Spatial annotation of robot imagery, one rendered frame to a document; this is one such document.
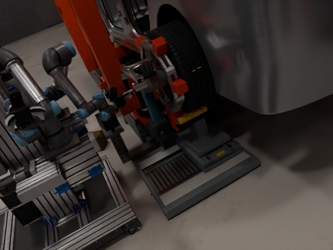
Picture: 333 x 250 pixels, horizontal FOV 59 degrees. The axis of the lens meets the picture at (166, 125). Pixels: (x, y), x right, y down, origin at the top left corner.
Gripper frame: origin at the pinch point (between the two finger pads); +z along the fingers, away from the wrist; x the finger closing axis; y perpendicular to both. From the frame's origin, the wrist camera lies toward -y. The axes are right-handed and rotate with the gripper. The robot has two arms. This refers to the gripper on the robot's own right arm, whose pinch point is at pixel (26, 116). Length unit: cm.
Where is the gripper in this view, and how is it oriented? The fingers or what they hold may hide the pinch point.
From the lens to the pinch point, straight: 127.2
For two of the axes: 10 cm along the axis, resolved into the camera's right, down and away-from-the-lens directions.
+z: 6.0, 2.3, -7.6
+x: -7.7, 4.1, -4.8
